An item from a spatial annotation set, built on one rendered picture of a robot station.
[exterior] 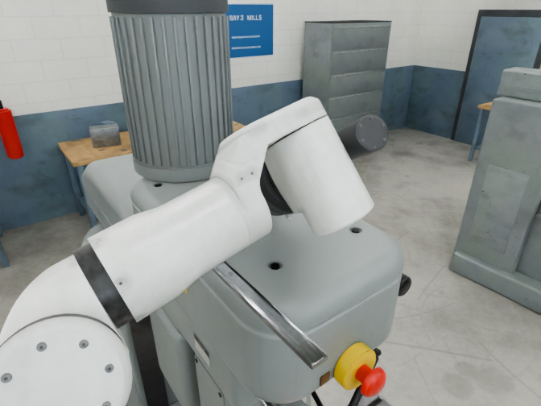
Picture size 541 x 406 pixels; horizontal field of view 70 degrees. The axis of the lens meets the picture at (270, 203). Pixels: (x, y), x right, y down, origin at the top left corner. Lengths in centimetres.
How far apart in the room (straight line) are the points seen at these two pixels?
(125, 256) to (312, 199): 17
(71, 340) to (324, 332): 29
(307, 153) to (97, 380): 23
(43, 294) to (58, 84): 449
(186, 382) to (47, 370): 67
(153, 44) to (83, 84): 414
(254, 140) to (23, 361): 21
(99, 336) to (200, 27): 52
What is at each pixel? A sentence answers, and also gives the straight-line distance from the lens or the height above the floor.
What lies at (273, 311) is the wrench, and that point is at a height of 190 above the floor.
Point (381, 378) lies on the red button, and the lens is 53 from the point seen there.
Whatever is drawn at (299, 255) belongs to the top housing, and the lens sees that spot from 50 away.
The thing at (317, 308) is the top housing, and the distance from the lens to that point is 44.
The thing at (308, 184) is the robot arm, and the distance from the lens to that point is 35.
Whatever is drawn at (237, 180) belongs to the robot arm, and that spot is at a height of 205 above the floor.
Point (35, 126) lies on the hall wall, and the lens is 478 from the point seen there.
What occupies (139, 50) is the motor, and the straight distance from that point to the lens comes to 68.
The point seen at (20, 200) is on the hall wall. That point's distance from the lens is 500.
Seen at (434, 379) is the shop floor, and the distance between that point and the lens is 298.
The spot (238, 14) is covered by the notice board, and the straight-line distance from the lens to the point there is 547.
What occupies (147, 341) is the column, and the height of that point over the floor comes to 137.
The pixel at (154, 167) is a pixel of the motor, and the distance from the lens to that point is 73.
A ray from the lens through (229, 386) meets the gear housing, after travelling 62.
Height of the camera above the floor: 217
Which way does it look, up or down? 27 degrees down
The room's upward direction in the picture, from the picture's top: straight up
